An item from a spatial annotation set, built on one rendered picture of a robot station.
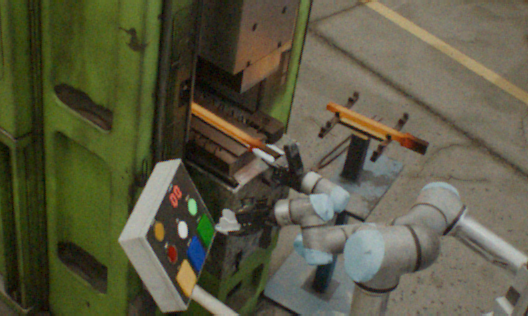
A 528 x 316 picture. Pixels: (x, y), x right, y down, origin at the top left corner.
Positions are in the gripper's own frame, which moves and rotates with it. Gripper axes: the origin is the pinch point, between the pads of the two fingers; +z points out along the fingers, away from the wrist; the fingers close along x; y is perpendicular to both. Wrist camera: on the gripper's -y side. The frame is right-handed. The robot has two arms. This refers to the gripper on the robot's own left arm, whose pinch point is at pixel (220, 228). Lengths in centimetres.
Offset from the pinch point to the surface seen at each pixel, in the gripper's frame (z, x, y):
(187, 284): 4.5, 21.7, -0.7
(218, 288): 32, -30, -52
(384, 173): -24, -88, -55
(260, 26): -21, -40, 42
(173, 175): 5.2, 0.5, 22.1
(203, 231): 4.4, 1.8, 1.4
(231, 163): 6.9, -36.3, -2.1
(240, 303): 39, -49, -78
